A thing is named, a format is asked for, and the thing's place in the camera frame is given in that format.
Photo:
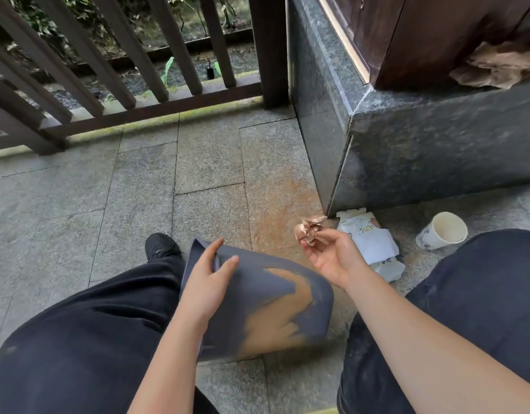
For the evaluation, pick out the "brown wooden pillar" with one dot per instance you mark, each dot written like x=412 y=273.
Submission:
x=420 y=38

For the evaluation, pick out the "person's black trousers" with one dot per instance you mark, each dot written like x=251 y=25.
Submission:
x=75 y=340

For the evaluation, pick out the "person's right forearm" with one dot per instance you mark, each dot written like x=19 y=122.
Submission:
x=429 y=349

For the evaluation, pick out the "white paper cup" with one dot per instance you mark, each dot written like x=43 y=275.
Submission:
x=444 y=230

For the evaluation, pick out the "small black garden spike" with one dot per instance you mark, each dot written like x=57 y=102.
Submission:
x=210 y=72

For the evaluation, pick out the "dark blue plastic bin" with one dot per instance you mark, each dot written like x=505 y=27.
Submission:
x=269 y=306

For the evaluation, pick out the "person's left hand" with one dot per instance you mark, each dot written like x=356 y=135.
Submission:
x=204 y=288

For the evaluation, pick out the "yellow stool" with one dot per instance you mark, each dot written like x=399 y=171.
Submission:
x=327 y=411

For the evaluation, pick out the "white wet wipes packet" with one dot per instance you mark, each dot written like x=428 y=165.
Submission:
x=377 y=245

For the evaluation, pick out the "brass trim strip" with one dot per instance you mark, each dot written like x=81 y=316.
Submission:
x=343 y=38

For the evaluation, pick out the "brown wipe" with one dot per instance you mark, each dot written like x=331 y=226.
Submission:
x=309 y=230

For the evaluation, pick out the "grey granite plinth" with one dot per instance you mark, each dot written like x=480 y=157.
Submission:
x=420 y=142

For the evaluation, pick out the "person's left forearm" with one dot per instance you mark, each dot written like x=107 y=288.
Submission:
x=165 y=370

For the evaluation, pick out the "crumpled brown paper bag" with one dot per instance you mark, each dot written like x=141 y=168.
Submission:
x=498 y=66

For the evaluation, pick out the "person's black left shoe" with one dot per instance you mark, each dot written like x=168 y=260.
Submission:
x=161 y=247

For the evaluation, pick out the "dark wooden railing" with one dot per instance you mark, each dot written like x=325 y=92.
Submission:
x=269 y=47

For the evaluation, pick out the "green plants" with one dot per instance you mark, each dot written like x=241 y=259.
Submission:
x=168 y=71

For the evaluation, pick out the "person's right hand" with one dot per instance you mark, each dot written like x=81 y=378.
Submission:
x=336 y=258

